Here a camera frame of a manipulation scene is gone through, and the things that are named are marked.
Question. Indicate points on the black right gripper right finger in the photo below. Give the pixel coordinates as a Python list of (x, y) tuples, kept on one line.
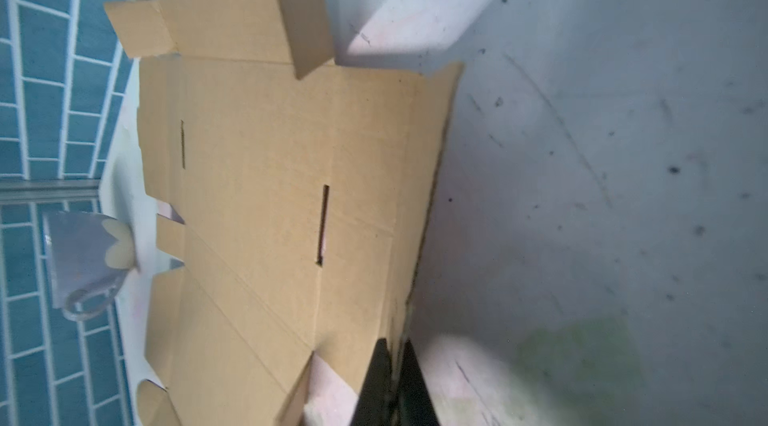
[(414, 405)]

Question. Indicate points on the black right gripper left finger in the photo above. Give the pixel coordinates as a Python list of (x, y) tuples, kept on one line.
[(373, 405)]

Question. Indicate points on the brown cardboard box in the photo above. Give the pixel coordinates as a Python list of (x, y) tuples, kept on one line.
[(303, 191)]

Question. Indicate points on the lavender ceramic cup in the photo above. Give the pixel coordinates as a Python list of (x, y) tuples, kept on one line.
[(89, 257)]

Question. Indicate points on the aluminium left corner post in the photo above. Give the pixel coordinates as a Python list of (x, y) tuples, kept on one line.
[(45, 191)]

